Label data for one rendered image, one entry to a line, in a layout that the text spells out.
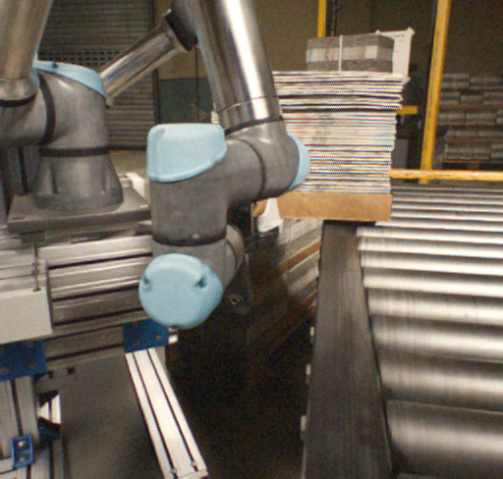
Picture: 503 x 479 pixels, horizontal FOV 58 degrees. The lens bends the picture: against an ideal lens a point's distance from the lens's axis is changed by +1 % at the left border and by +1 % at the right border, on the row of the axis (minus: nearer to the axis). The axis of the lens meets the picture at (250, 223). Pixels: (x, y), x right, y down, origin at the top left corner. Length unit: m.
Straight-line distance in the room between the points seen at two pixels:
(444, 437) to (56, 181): 0.67
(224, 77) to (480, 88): 6.51
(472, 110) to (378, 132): 6.25
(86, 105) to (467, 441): 0.69
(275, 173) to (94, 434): 0.92
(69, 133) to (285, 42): 7.79
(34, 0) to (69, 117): 0.21
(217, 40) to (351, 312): 0.32
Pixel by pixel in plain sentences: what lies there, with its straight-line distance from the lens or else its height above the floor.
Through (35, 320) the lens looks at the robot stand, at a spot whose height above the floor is 0.69.
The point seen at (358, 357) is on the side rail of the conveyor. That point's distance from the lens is 0.38.
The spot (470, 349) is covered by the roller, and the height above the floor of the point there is 0.79.
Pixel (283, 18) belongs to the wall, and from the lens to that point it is 8.55.
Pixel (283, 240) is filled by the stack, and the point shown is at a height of 0.50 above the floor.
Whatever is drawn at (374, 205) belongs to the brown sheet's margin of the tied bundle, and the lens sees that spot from 0.73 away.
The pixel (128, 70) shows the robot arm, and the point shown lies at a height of 1.07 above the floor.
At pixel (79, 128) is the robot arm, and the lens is 0.80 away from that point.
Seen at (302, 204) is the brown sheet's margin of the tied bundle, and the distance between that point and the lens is 0.73.
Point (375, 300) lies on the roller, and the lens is 0.50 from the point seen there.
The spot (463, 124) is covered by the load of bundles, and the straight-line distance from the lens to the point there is 6.94.
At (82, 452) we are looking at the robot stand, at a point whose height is 0.21.
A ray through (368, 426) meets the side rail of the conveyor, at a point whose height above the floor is 0.80.
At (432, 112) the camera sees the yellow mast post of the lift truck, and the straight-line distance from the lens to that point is 2.87.
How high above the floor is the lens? 1.00
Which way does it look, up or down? 16 degrees down
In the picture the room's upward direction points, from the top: straight up
